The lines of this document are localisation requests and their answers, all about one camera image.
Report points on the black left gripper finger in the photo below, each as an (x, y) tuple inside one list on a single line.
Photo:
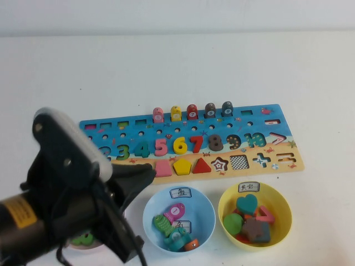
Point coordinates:
[(133, 189), (133, 171)]

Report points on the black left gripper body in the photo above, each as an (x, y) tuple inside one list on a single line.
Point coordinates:
[(111, 216)]

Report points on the teal heart piece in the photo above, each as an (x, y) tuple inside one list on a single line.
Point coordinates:
[(247, 203)]

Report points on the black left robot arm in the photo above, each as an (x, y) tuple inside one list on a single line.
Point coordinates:
[(41, 230)]

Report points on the teal number four piece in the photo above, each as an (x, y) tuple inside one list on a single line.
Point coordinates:
[(144, 151)]

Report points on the pink trapezoid piece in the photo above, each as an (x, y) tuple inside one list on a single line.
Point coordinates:
[(163, 169)]

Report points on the green number piece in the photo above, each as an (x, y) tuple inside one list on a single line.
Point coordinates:
[(82, 239)]

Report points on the pink number five piece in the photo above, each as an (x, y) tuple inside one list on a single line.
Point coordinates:
[(159, 144)]

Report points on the green striped fish piece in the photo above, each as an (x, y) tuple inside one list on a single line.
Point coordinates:
[(162, 225)]

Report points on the pink fish piece one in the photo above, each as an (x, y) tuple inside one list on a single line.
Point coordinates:
[(175, 212)]

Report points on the yellow pentagon piece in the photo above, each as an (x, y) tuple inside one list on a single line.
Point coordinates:
[(182, 167)]

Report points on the yellow number six piece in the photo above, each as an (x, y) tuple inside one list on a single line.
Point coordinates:
[(178, 148)]

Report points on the teal fish piece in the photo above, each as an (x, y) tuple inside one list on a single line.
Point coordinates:
[(176, 238)]

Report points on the red triangle piece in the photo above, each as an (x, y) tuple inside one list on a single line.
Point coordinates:
[(202, 167)]

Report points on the red number seven piece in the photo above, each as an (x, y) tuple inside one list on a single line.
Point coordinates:
[(197, 142)]

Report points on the blue labelled bowl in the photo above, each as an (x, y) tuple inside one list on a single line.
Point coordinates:
[(203, 213)]

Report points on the orange fish piece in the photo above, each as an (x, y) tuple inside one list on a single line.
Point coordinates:
[(192, 245)]

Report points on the brown number eight piece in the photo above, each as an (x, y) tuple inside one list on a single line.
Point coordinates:
[(215, 138)]

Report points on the green circle piece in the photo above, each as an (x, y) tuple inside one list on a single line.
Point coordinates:
[(232, 224)]

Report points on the orange shape piece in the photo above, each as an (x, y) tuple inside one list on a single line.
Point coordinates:
[(242, 239)]

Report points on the blue wooden puzzle board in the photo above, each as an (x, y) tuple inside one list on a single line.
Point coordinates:
[(244, 127)]

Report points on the brown shape piece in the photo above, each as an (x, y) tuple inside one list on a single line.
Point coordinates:
[(251, 230)]

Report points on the pink greater-than sign piece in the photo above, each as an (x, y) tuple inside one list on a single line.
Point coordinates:
[(268, 219)]

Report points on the grey blue square piece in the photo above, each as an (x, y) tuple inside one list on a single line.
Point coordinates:
[(265, 232)]

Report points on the yellow labelled bowl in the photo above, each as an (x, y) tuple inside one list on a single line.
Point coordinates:
[(280, 216)]

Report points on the pink fish peg five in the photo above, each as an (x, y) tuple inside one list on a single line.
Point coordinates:
[(158, 116)]

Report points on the yellow fish peg six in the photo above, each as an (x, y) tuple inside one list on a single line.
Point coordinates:
[(176, 114)]

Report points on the red fish peg seven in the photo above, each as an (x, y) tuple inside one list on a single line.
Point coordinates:
[(192, 112)]

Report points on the brown fish peg eight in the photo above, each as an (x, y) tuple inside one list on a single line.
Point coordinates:
[(210, 111)]

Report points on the dark grey fish peg nine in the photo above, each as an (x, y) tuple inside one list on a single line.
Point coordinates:
[(227, 109)]

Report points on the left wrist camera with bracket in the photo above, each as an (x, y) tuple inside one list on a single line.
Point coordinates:
[(61, 149)]

